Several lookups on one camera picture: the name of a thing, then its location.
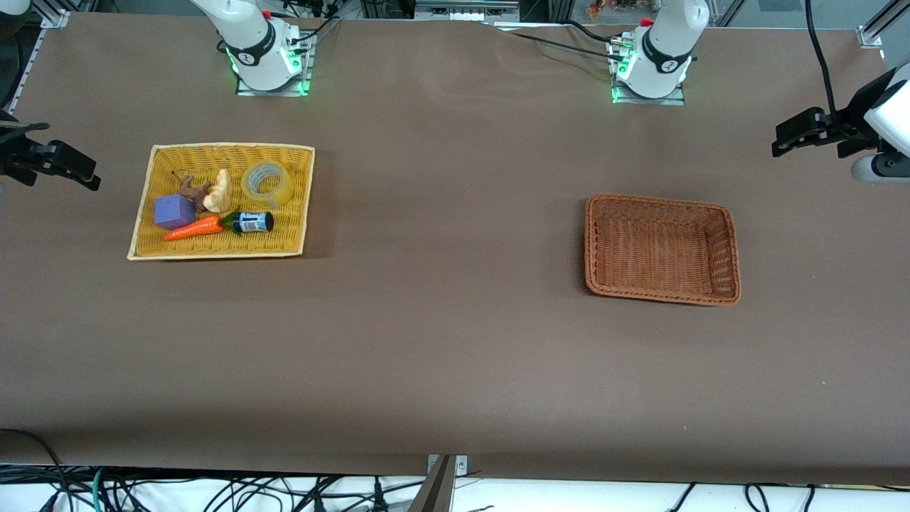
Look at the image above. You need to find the clear tape roll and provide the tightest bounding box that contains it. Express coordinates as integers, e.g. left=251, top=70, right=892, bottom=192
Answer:
left=240, top=162, right=294, bottom=210

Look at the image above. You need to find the purple cube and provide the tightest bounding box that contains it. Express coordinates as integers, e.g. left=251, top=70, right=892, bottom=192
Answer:
left=154, top=194, right=197, bottom=231

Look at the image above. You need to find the brown toy root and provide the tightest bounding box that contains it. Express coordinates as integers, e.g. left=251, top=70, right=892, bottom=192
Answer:
left=172, top=171, right=213, bottom=213

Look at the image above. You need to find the orange toy carrot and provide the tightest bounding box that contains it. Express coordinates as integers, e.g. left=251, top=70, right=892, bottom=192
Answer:
left=163, top=215, right=224, bottom=242

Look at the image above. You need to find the cream toy bread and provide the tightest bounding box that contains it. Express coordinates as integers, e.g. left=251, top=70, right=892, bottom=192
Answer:
left=203, top=169, right=232, bottom=214

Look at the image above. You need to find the brown wicker basket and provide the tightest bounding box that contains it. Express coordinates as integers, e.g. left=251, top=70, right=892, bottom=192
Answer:
left=584, top=193, right=742, bottom=306

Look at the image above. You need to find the small dark bottle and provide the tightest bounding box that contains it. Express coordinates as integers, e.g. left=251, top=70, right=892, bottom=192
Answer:
left=220, top=210, right=275, bottom=235

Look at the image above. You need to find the yellow wicker basket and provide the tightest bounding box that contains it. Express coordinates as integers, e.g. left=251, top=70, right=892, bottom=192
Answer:
left=127, top=143, right=316, bottom=262

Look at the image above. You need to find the grey electronics box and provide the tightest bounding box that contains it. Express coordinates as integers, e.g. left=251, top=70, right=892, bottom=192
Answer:
left=414, top=0, right=521, bottom=22

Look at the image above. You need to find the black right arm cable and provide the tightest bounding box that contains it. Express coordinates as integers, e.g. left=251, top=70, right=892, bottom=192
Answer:
left=0, top=122, right=50, bottom=146

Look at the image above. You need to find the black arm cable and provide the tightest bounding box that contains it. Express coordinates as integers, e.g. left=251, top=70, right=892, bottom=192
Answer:
left=805, top=0, right=854, bottom=137
left=0, top=122, right=50, bottom=146

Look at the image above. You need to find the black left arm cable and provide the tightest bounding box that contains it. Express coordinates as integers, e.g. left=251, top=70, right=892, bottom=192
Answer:
left=805, top=0, right=854, bottom=137

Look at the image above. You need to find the aluminium frame profile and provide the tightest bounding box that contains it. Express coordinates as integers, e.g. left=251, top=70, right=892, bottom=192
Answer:
left=32, top=0, right=97, bottom=29
left=857, top=0, right=910, bottom=49

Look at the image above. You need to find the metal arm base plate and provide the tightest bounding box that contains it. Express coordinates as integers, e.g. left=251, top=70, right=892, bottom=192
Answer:
left=236, top=32, right=314, bottom=97
left=610, top=37, right=687, bottom=106

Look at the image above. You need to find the black cable on table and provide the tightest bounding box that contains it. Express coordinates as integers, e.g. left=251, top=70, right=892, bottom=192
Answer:
left=491, top=20, right=623, bottom=61

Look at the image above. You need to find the metal table edge bracket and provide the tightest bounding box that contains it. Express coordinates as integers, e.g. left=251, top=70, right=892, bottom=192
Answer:
left=409, top=454, right=470, bottom=512

